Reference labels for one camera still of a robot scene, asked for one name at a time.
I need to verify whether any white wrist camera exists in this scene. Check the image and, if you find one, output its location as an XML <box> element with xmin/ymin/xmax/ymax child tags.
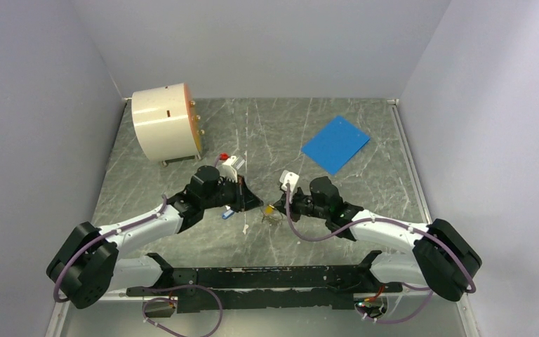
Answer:
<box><xmin>279</xmin><ymin>170</ymin><xmax>300</xmax><ymax>192</ymax></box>
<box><xmin>219</xmin><ymin>156</ymin><xmax>246</xmax><ymax>183</ymax></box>

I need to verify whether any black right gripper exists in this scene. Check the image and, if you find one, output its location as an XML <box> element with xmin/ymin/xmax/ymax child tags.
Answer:
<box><xmin>273</xmin><ymin>185</ymin><xmax>329</xmax><ymax>222</ymax></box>

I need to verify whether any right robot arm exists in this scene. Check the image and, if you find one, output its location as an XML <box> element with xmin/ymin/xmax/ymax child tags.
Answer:
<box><xmin>273</xmin><ymin>171</ymin><xmax>482</xmax><ymax>302</ymax></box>

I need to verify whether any blue key tag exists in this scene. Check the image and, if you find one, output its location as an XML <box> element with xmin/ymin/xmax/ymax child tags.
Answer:
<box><xmin>222</xmin><ymin>209</ymin><xmax>235</xmax><ymax>220</ymax></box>

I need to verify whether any cream cylindrical drum device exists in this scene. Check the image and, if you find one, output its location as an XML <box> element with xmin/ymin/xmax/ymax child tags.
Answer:
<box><xmin>131</xmin><ymin>83</ymin><xmax>203</xmax><ymax>165</ymax></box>

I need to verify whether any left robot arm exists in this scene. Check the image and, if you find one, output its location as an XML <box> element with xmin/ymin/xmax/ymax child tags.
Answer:
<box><xmin>46</xmin><ymin>166</ymin><xmax>263</xmax><ymax>309</ymax></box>

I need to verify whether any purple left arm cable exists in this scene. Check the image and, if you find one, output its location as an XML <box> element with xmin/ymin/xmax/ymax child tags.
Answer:
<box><xmin>53</xmin><ymin>155</ymin><xmax>226</xmax><ymax>337</ymax></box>

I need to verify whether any large metal keyring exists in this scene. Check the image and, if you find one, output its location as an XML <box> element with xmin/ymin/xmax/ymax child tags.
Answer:
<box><xmin>261</xmin><ymin>205</ymin><xmax>284</xmax><ymax>226</ymax></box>

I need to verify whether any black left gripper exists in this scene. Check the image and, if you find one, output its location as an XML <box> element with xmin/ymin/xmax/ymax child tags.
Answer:
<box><xmin>201</xmin><ymin>174</ymin><xmax>263</xmax><ymax>213</ymax></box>

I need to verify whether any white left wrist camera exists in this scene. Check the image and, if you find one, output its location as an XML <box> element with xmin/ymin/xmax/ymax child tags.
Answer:
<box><xmin>219</xmin><ymin>156</ymin><xmax>246</xmax><ymax>183</ymax></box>

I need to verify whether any blue square mat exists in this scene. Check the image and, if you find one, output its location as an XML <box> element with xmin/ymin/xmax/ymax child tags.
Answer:
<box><xmin>301</xmin><ymin>116</ymin><xmax>371</xmax><ymax>175</ymax></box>

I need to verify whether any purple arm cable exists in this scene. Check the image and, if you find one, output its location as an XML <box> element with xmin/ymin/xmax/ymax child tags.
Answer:
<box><xmin>53</xmin><ymin>155</ymin><xmax>226</xmax><ymax>337</ymax></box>
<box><xmin>284</xmin><ymin>182</ymin><xmax>477</xmax><ymax>326</ymax></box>

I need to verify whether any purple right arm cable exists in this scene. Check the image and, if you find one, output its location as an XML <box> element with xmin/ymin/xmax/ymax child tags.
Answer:
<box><xmin>284</xmin><ymin>182</ymin><xmax>477</xmax><ymax>326</ymax></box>

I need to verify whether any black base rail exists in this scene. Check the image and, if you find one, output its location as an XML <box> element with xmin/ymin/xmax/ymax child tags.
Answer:
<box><xmin>126</xmin><ymin>265</ymin><xmax>402</xmax><ymax>313</ymax></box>

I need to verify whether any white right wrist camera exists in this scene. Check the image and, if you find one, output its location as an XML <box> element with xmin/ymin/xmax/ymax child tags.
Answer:
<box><xmin>279</xmin><ymin>170</ymin><xmax>300</xmax><ymax>192</ymax></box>

